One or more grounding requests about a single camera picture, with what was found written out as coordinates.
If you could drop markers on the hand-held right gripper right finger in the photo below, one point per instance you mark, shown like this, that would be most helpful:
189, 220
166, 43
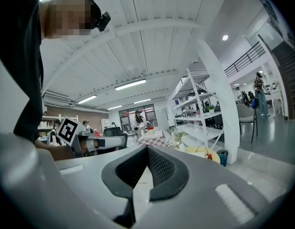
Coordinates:
209, 175

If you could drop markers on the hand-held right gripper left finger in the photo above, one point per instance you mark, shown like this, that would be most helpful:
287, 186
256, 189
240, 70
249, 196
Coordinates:
90, 175

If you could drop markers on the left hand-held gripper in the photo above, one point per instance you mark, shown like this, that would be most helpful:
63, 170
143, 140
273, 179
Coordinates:
70, 130

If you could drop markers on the person's left forearm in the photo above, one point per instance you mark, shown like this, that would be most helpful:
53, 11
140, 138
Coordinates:
59, 151

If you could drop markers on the black office chair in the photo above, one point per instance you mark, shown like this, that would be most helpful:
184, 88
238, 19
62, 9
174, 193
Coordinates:
115, 132

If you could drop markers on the blue waste bin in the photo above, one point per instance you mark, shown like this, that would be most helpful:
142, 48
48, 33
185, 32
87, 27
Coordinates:
222, 157

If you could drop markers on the round yellow table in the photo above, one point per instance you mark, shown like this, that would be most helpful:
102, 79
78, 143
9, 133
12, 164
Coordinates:
200, 153

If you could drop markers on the checkered tablecloth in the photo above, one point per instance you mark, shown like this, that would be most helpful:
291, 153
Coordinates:
152, 138

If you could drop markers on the potted green plant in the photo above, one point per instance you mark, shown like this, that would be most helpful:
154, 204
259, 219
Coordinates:
177, 137

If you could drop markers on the long ceiling light tube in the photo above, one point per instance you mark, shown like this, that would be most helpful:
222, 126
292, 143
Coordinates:
130, 84
87, 99

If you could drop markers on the small green shelf plant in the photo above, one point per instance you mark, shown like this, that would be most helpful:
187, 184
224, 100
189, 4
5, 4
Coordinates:
210, 108

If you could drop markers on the white metal shelving rack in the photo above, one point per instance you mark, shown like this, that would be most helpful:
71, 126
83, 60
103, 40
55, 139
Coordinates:
197, 108

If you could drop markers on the grey chair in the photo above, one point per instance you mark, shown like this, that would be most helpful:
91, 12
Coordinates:
246, 114

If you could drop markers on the white ceiling air conditioner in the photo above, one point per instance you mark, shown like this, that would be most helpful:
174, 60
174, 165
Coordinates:
58, 98

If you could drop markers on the white round pillar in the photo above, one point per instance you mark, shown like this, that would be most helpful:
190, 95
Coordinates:
221, 99

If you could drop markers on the black balcony railing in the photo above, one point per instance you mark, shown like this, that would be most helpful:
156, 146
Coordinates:
245, 59

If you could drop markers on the dark staircase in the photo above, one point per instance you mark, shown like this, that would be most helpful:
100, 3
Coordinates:
287, 68

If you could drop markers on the person's head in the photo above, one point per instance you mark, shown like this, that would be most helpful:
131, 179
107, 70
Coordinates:
66, 15

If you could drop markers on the round ceiling spot light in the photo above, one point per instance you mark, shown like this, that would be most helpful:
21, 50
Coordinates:
225, 37

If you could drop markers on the black head camera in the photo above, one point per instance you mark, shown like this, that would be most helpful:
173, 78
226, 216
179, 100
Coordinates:
104, 20

